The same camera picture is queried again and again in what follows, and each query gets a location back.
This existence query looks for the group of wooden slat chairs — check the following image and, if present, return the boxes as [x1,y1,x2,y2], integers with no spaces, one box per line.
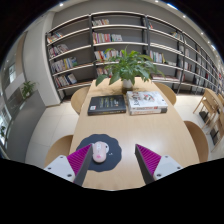
[192,87,224,153]

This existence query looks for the black hardcover book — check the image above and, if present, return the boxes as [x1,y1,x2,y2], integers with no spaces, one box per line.
[87,94,128,117]

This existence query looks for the green potted plant white pot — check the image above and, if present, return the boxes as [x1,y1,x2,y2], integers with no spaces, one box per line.
[95,46,165,95]

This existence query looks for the grey bookshelf unit with books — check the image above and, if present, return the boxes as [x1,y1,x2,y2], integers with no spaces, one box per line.
[45,10,224,101]

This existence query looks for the pink computer mouse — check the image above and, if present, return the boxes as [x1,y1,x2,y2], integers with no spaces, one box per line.
[91,141,110,164]

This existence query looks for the small green background plant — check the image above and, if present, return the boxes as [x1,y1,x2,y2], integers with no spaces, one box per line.
[20,80,37,100]

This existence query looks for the white illustrated book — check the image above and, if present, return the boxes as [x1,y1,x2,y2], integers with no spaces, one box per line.
[125,90,169,110]

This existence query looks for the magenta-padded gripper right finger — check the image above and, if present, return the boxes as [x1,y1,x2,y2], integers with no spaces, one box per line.
[134,143,184,185]

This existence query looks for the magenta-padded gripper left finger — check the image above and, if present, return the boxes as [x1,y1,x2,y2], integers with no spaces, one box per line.
[43,143,94,187]

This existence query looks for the white book with red spine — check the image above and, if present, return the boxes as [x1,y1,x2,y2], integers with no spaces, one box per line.
[129,106,169,116]

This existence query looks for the ceiling lights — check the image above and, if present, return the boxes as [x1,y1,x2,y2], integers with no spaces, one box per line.
[57,0,218,51]

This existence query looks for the dark mouse pad with eyes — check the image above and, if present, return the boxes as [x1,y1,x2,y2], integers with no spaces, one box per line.
[75,133,123,173]

